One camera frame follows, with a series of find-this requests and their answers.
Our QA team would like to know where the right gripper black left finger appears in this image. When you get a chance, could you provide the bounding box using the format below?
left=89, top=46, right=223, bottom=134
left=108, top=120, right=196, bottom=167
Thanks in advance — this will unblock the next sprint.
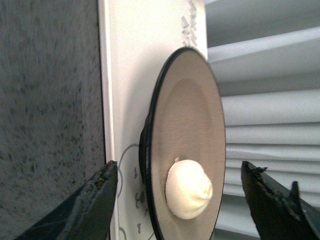
left=17, top=161, right=118, bottom=240

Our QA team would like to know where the white steamed bun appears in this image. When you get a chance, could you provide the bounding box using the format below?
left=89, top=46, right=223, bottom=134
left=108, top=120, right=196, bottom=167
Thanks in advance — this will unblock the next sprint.
left=165, top=157, right=213, bottom=220

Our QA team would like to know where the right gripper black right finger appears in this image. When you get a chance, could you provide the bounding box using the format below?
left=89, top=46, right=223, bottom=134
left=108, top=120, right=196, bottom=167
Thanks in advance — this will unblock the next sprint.
left=241, top=161, right=320, bottom=240

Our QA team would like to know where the cream rectangular serving tray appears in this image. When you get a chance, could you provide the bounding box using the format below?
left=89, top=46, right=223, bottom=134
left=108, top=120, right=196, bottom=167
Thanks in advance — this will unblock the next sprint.
left=98, top=0, right=207, bottom=240

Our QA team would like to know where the grey pleated curtain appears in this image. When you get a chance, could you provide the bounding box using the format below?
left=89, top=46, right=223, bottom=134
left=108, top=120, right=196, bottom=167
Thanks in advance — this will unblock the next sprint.
left=205, top=0, right=320, bottom=240

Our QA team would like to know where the beige plate with black rim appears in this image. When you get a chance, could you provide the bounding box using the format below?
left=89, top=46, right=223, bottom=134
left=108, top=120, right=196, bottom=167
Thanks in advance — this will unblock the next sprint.
left=139, top=47, right=226, bottom=240

